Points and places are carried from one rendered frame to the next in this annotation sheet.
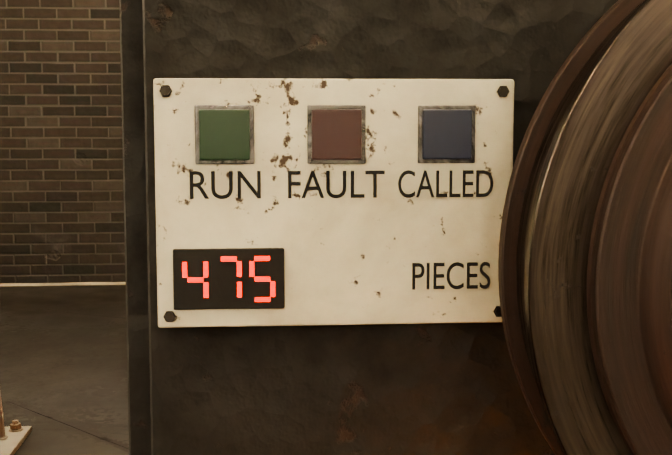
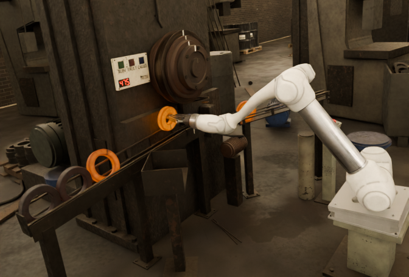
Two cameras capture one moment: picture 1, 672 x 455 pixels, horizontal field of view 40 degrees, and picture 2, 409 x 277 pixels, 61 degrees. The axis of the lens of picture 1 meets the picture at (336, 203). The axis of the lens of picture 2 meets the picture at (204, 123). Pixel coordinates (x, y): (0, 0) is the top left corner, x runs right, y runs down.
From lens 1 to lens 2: 165 cm
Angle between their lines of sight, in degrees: 48
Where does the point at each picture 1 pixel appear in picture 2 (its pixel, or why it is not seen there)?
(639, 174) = (169, 61)
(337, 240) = (133, 75)
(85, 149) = not seen: outside the picture
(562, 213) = (163, 66)
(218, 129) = (120, 64)
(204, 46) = (114, 53)
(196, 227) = (120, 77)
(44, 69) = not seen: outside the picture
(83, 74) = not seen: outside the picture
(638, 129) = (168, 57)
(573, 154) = (163, 60)
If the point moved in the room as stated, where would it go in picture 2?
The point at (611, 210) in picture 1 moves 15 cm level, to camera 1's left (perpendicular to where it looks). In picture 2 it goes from (168, 65) to (148, 69)
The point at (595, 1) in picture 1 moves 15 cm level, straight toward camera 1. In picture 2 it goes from (150, 41) to (160, 42)
